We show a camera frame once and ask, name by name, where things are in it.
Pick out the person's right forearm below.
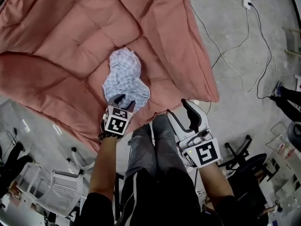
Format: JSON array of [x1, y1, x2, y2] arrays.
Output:
[[198, 162, 235, 207]]

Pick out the person's torso in black shirt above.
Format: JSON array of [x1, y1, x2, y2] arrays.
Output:
[[79, 166, 237, 226]]

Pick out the white cable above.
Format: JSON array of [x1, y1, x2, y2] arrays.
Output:
[[189, 0, 250, 93]]

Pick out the person's left leg in jeans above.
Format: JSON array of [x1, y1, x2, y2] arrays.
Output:
[[124, 123, 158, 182]]

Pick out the wooden chair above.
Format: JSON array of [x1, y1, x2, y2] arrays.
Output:
[[282, 26, 301, 56]]

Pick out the person's left forearm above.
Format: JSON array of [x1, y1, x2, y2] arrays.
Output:
[[88, 135, 118, 203]]

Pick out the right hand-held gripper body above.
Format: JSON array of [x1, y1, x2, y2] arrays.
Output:
[[176, 128, 223, 170]]

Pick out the person's leg in jeans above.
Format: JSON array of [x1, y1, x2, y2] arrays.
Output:
[[152, 113, 189, 174], [124, 123, 158, 182]]

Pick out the person's right leg in jeans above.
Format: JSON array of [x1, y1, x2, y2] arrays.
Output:
[[152, 113, 189, 174]]

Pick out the black office chair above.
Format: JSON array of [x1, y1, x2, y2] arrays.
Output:
[[218, 135, 272, 222]]

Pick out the pink cushioned armchair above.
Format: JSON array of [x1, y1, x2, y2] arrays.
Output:
[[0, 0, 221, 154]]

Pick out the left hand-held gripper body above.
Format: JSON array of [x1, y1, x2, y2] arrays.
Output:
[[102, 104, 134, 136]]

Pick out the dark bead bracelet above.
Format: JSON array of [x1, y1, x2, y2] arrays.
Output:
[[98, 131, 125, 141]]

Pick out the blue checkered shorts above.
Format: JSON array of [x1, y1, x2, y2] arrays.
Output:
[[101, 47, 151, 114]]

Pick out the black cable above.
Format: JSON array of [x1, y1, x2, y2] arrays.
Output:
[[248, 2, 273, 100]]

